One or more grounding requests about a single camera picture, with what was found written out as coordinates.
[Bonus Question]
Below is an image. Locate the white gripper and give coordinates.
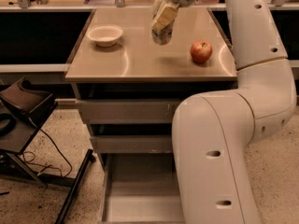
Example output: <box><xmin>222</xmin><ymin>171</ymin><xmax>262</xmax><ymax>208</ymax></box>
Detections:
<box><xmin>151</xmin><ymin>0</ymin><xmax>195</xmax><ymax>33</ymax></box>

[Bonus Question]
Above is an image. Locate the green 7up can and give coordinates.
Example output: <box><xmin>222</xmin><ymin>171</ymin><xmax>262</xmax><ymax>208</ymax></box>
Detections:
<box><xmin>151</xmin><ymin>25</ymin><xmax>173</xmax><ymax>46</ymax></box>

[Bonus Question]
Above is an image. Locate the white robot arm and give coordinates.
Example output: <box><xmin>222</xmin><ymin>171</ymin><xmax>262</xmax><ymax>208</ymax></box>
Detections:
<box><xmin>172</xmin><ymin>0</ymin><xmax>296</xmax><ymax>224</ymax></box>

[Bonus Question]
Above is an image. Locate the grey drawer cabinet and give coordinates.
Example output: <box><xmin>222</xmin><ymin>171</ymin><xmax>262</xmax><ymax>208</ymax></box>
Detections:
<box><xmin>64</xmin><ymin>7</ymin><xmax>239</xmax><ymax>224</ymax></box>

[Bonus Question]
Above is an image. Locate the grey top drawer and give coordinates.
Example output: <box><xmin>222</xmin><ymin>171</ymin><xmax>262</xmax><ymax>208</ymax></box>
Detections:
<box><xmin>76</xmin><ymin>99</ymin><xmax>179</xmax><ymax>124</ymax></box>

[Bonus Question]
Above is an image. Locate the grey drawer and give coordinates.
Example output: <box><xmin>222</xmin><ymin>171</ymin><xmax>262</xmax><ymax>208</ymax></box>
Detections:
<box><xmin>98</xmin><ymin>153</ymin><xmax>184</xmax><ymax>224</ymax></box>
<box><xmin>91</xmin><ymin>135</ymin><xmax>172</xmax><ymax>154</ymax></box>
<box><xmin>76</xmin><ymin>99</ymin><xmax>179</xmax><ymax>124</ymax></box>

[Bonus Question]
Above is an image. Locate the grey middle drawer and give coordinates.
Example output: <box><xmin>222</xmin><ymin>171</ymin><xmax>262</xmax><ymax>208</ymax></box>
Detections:
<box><xmin>91</xmin><ymin>135</ymin><xmax>172</xmax><ymax>154</ymax></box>

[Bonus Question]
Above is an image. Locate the grey bottom drawer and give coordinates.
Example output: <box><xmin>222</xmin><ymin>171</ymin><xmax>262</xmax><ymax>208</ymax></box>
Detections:
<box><xmin>98</xmin><ymin>153</ymin><xmax>184</xmax><ymax>224</ymax></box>

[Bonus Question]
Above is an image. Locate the red apple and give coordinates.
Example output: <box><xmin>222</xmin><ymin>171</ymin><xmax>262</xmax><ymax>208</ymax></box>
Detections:
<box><xmin>190</xmin><ymin>40</ymin><xmax>213</xmax><ymax>63</ymax></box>

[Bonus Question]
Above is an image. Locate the white bowl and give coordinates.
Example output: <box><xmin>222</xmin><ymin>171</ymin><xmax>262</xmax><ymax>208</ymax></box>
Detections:
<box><xmin>87</xmin><ymin>25</ymin><xmax>123</xmax><ymax>48</ymax></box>

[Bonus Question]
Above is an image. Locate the black cart leg bar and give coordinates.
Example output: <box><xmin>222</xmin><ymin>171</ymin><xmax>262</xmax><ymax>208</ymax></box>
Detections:
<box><xmin>54</xmin><ymin>149</ymin><xmax>95</xmax><ymax>224</ymax></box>

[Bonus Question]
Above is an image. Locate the black side cart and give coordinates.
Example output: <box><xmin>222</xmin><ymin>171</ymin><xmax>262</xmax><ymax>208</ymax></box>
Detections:
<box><xmin>0</xmin><ymin>77</ymin><xmax>57</xmax><ymax>187</ymax></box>

